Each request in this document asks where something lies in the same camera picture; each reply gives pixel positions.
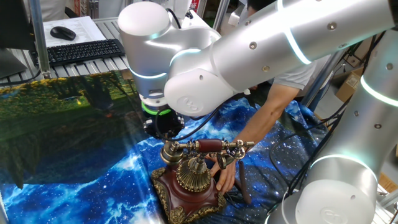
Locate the red brass phone handset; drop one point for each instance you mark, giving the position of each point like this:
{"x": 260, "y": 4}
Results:
{"x": 210, "y": 143}

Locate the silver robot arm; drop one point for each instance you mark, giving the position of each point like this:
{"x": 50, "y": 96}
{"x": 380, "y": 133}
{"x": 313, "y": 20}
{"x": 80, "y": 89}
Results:
{"x": 248, "y": 56}

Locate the person's left hand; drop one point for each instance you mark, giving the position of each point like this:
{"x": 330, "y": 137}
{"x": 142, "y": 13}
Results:
{"x": 227, "y": 180}

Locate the black computer keyboard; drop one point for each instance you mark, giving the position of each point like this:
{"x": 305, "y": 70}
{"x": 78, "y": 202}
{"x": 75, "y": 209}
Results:
{"x": 81, "y": 51}

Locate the red brass rotary phone base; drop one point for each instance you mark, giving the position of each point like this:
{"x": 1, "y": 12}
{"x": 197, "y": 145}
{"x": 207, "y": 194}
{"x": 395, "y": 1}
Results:
{"x": 189, "y": 199}

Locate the galaxy landscape printed cloth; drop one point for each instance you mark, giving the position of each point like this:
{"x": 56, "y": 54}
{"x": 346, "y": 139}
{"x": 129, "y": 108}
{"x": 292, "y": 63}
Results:
{"x": 77, "y": 130}

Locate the cardboard box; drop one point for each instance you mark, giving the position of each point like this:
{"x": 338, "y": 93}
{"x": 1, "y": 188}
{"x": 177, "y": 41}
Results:
{"x": 348, "y": 87}

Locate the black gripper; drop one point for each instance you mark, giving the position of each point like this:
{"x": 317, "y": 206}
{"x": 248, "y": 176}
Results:
{"x": 168, "y": 122}

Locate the black computer monitor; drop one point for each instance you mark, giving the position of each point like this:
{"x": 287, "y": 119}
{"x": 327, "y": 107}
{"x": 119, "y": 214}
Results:
{"x": 12, "y": 25}

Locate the black computer mouse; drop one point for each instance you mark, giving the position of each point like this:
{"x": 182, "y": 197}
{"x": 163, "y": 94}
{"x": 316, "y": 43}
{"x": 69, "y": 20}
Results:
{"x": 62, "y": 33}

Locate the person's left forearm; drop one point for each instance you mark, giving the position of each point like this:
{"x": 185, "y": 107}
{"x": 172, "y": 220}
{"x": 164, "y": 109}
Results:
{"x": 267, "y": 118}

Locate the person in grey shirt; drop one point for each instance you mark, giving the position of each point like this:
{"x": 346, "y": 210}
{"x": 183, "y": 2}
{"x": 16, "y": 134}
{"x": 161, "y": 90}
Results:
{"x": 295, "y": 76}

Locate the white paper sheet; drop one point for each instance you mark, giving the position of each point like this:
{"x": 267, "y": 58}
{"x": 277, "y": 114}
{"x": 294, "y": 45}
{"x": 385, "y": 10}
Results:
{"x": 84, "y": 29}

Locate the aluminium frame post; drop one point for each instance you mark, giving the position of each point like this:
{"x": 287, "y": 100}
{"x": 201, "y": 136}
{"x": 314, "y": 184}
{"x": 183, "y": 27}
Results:
{"x": 38, "y": 37}
{"x": 323, "y": 81}
{"x": 220, "y": 12}

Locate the person in white shirt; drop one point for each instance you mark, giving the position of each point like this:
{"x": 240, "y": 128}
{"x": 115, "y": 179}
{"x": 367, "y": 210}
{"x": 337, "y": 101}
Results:
{"x": 56, "y": 9}

